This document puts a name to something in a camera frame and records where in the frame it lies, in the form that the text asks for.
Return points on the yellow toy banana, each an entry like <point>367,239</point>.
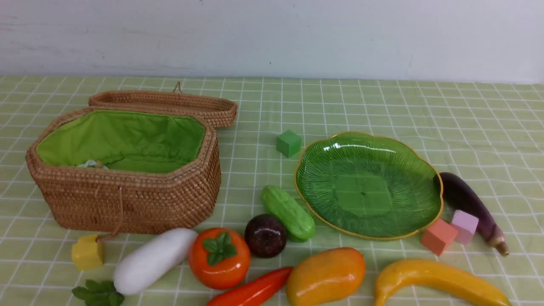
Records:
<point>440,276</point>

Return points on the green checkered tablecloth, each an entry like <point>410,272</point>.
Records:
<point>491,135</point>

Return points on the woven rattan basket lid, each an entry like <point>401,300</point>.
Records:
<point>218,112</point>

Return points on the orange yellow toy mango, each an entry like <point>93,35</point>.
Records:
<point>326,277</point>

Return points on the pink cube block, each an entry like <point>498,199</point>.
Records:
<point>466,225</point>

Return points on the red toy chili pepper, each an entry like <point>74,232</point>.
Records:
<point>256,292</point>

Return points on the yellow block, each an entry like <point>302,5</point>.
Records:
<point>88,253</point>

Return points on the coral orange cube block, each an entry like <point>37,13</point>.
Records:
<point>439,236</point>

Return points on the white toy radish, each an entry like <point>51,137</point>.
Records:
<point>140,269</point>

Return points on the orange toy persimmon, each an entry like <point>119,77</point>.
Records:
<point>219,258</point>

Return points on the woven rattan basket green lining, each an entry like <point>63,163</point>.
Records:
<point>120,169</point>

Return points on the purple toy eggplant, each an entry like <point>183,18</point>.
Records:
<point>459,195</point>

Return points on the green leaf-shaped glass plate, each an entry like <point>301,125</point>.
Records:
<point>369,187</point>

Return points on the green toy cucumber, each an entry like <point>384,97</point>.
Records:
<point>298,222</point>

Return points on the green cube block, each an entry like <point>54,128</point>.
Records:
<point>288,143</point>

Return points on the dark purple toy plum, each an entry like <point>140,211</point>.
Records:
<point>265,235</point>

